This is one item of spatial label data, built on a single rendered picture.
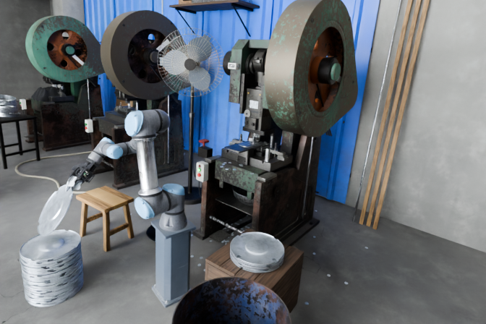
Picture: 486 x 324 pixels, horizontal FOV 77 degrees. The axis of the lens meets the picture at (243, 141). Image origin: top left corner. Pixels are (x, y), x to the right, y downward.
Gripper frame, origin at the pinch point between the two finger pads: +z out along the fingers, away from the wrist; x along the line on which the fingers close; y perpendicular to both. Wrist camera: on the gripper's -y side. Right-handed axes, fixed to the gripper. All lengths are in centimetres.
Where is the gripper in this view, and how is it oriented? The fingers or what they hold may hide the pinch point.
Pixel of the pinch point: (68, 189)
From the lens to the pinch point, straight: 200.6
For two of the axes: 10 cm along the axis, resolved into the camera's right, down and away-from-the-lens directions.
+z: -4.8, 8.0, -3.6
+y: 7.9, 2.1, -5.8
